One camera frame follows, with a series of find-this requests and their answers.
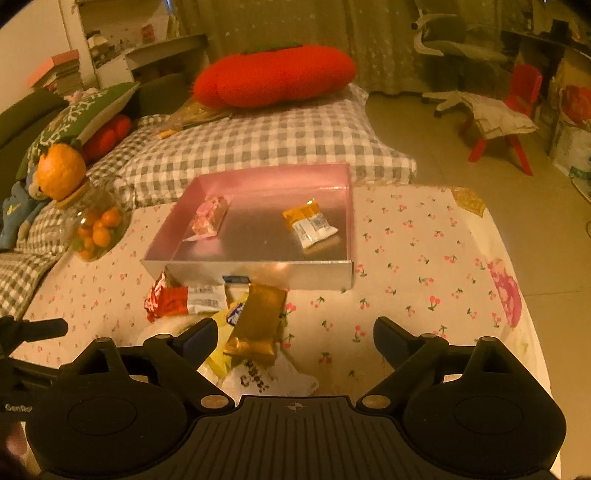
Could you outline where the blue plush toy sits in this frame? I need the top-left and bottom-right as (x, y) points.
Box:
(0, 180), (48, 251)

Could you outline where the yellow and white snack packet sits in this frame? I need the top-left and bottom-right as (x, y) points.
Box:
(282, 198), (340, 250)

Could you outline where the pile of small tangerines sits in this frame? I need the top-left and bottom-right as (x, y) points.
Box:
(75, 208), (122, 259)

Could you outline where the silver cardboard box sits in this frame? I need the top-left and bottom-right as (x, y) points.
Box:
(141, 162), (355, 291)

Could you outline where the red tomato cushion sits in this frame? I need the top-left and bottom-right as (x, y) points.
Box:
(193, 42), (357, 109)

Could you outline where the glass jar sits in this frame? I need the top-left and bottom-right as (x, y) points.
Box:
(68, 178), (136, 263)

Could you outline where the yellow paper wrapped bundle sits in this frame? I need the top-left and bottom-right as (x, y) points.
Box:
(158, 96), (232, 140)

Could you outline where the patterned curtain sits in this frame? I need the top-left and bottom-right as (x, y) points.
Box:
(175, 0), (419, 95)

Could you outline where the white sack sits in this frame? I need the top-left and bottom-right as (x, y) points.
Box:
(549, 117), (591, 180)

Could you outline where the white bookshelf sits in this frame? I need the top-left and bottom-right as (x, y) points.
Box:
(78, 0), (209, 81)

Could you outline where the red plastic chair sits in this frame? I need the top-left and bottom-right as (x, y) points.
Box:
(468, 64), (544, 177)

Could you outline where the green embroidered pillow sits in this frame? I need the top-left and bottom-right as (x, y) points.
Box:
(16, 82), (141, 181)

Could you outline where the grey checked pillow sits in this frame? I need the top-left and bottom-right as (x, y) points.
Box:
(88, 83), (417, 207)

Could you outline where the red bag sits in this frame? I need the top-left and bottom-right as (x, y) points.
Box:
(558, 83), (591, 121)

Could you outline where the large orange citrus fruit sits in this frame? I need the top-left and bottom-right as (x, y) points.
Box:
(37, 143), (88, 201)

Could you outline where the cherry print bed sheet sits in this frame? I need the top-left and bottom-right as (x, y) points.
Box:
(18, 184), (555, 416)

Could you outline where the grey office chair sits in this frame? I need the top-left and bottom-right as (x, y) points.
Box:
(412, 0), (509, 117)

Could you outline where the white printed snack bag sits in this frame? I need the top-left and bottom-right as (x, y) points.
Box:
(136, 316), (320, 398)

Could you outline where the red triangular snack packet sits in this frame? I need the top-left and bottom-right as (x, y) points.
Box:
(144, 272), (174, 324)

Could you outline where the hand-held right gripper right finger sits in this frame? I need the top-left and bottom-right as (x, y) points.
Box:
(358, 316), (525, 412)

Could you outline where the yellow snack packet blue logo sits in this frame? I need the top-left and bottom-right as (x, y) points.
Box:
(196, 305), (250, 385)

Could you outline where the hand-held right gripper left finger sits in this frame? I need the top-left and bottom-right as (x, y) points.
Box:
(69, 318), (232, 414)

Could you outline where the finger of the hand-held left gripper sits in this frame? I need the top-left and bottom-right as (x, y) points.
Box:
(0, 357), (68, 385)
(0, 318), (69, 341)

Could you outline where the stack of books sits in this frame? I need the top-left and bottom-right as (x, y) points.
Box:
(30, 52), (85, 91)

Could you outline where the cluttered desk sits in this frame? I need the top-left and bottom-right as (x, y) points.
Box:
(501, 18), (591, 65)

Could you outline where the gold snack packet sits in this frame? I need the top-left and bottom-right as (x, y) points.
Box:
(226, 283), (288, 366)

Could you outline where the grey checked blanket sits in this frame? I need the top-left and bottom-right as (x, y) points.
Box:
(0, 200), (75, 319)

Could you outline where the crumpled cloth on chair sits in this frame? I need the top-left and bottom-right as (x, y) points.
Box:
(461, 91), (539, 140)

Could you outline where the red and white snack packet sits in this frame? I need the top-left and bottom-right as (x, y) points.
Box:
(165, 285), (228, 319)

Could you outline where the small red cushion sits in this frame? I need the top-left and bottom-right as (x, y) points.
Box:
(83, 114), (134, 162)

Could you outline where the pink snack packet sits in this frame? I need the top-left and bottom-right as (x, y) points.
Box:
(184, 195), (230, 241)

